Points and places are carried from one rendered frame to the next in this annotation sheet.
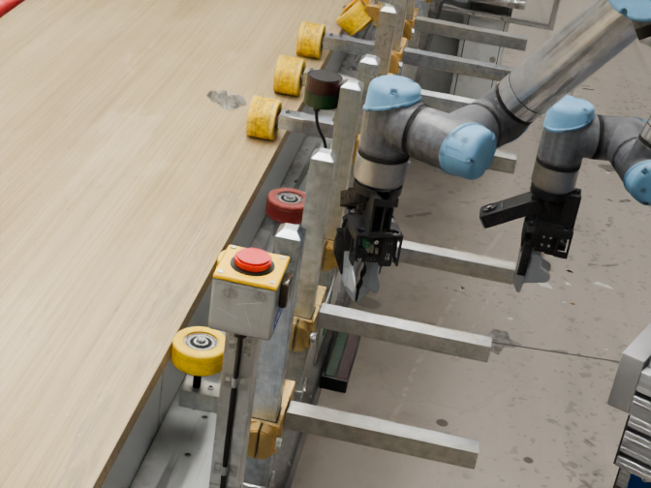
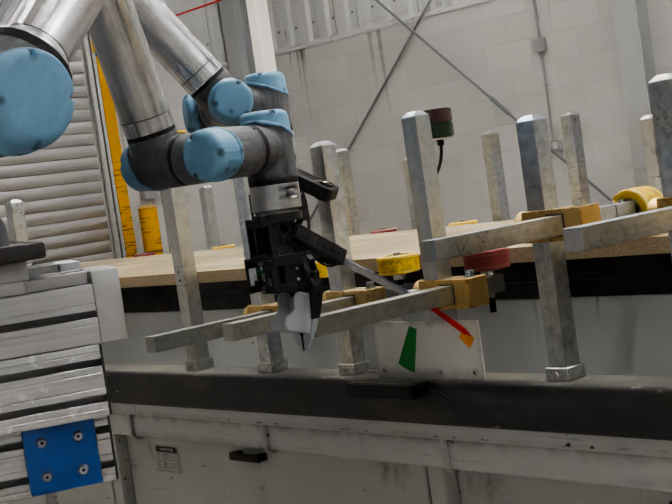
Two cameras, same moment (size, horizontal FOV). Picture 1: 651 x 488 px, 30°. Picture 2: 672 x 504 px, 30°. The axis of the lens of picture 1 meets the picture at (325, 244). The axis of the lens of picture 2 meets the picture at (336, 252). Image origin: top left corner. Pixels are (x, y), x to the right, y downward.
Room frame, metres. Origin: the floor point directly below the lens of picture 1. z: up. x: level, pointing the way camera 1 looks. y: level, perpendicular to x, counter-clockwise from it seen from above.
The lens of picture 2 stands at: (3.23, -1.69, 1.05)
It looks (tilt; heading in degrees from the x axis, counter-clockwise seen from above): 3 degrees down; 133
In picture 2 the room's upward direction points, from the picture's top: 8 degrees counter-clockwise
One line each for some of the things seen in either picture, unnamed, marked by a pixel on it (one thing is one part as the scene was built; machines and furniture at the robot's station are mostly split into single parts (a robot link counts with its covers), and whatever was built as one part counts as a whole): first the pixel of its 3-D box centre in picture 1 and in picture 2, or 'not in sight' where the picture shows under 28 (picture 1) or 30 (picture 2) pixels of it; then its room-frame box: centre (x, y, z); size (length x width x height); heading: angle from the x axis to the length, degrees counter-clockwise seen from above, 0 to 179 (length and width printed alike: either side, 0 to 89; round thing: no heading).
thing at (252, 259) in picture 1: (252, 262); not in sight; (1.13, 0.07, 1.22); 0.04 x 0.04 x 0.02
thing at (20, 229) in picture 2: not in sight; (27, 290); (0.39, 0.15, 0.90); 0.03 x 0.03 x 0.48; 84
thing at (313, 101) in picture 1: (322, 96); (436, 131); (1.89, 0.04, 1.12); 0.06 x 0.06 x 0.02
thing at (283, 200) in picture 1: (286, 223); (489, 279); (1.93, 0.08, 0.85); 0.08 x 0.08 x 0.11
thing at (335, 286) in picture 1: (330, 303); (425, 349); (1.85, -0.03, 0.75); 0.26 x 0.01 x 0.10; 174
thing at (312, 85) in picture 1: (324, 82); (434, 116); (1.89, 0.04, 1.15); 0.06 x 0.06 x 0.02
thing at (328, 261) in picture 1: (327, 240); (450, 292); (1.91, 0.00, 0.85); 0.13 x 0.06 x 0.05; 174
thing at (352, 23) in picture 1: (355, 17); not in sight; (2.93, 0.01, 0.93); 0.09 x 0.08 x 0.09; 84
